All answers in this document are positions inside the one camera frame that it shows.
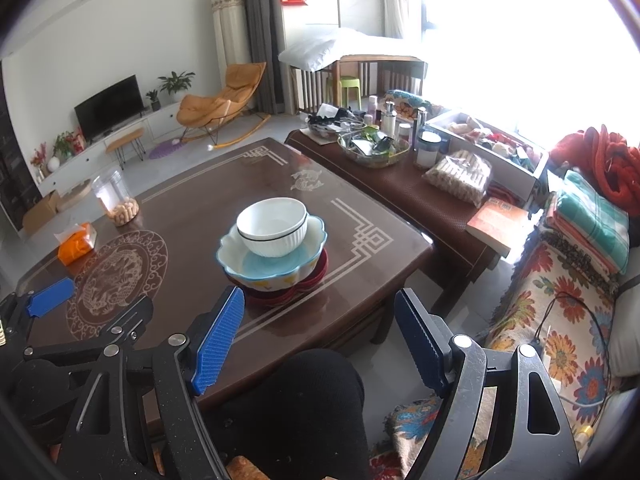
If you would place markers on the purple round floor mat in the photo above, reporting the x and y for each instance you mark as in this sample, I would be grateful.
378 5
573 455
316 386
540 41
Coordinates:
165 150

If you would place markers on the floral tissue box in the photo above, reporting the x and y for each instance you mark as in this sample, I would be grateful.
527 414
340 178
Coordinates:
404 102

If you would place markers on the white storage box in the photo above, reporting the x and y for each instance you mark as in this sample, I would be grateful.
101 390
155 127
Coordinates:
525 175

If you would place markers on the round beige floor cushion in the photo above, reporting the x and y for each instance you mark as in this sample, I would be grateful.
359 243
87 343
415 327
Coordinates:
74 195

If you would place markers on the blue scalloped bowl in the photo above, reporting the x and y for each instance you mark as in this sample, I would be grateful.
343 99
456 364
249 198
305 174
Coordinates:
270 267

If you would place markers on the low brown side table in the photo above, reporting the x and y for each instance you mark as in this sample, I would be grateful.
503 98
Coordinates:
450 215

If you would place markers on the wooden bench black legs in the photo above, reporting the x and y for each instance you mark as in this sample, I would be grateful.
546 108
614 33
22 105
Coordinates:
125 139

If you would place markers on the red gift box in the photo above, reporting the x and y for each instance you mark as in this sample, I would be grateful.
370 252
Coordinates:
78 141

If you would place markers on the red flowers in vase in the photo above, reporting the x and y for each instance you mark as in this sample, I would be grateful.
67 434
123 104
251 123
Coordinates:
38 155

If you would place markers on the orange rocking chair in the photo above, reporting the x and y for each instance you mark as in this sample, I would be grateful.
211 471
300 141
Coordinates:
220 100

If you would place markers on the large leafy potted plant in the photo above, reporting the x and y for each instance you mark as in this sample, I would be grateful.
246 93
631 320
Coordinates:
176 84

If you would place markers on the black glass display cabinet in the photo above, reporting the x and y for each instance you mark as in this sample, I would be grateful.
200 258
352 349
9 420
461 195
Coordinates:
15 160

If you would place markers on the wooden railed crib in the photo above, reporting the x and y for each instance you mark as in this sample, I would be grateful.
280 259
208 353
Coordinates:
390 72

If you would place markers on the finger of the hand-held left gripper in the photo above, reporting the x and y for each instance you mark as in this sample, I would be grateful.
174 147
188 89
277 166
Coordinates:
120 325
50 297

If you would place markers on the floral printed blanket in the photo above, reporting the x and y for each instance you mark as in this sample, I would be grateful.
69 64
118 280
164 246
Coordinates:
520 280

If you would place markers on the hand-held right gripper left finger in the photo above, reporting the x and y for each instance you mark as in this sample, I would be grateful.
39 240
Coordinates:
220 340

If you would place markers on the plain white bowl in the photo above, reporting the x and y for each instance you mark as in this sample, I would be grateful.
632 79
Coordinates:
270 217

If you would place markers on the small potted plant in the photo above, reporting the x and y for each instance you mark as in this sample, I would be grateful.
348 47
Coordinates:
154 100

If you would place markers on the bushy green potted plant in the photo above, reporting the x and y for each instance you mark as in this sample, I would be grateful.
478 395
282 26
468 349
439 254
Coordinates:
63 144

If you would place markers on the bag of biscuits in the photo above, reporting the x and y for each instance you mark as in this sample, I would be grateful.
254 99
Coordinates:
457 177

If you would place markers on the green plastic stool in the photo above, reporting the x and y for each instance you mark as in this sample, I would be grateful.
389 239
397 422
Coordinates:
350 89

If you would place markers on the round white vase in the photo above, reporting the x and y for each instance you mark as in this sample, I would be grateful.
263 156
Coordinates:
53 163

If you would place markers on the folded striped blankets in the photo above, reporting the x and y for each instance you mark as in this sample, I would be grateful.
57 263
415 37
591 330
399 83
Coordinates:
592 220

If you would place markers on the black television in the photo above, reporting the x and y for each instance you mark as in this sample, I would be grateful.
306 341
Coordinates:
109 107

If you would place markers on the red knitted garment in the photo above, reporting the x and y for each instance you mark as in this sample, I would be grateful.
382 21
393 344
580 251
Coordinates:
610 160

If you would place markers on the white cushion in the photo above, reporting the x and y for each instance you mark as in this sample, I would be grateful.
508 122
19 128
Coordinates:
627 330

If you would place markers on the cardboard box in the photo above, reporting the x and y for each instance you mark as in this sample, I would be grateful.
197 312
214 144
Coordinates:
40 212

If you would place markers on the red flower-shaped plate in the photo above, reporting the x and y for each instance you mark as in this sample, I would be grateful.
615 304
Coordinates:
272 302
322 260
307 287

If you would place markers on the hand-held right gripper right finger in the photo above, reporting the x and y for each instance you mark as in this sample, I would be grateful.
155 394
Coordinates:
420 340

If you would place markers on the orange tissue pack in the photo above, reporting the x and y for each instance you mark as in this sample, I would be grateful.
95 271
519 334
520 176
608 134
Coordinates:
75 245

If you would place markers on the cloth-covered standing air conditioner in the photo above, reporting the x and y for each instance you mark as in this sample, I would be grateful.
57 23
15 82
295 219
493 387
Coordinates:
230 25

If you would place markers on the white ribbed bowl black rim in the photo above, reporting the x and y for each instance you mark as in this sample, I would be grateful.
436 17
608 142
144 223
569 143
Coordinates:
275 247

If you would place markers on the glass bowl of clutter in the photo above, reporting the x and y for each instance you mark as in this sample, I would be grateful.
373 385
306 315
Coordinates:
372 150

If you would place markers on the white television cabinet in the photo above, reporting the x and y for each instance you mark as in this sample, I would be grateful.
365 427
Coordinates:
90 160

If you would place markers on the clear plastic snack jar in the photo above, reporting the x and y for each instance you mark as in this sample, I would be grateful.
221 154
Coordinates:
115 200

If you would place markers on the grey curtain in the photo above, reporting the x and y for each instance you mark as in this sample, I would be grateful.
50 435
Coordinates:
260 35

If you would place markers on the white pillow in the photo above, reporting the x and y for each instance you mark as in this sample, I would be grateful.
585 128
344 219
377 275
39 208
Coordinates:
317 50

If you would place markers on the orange book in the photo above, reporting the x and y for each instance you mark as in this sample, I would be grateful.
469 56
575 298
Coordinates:
497 225

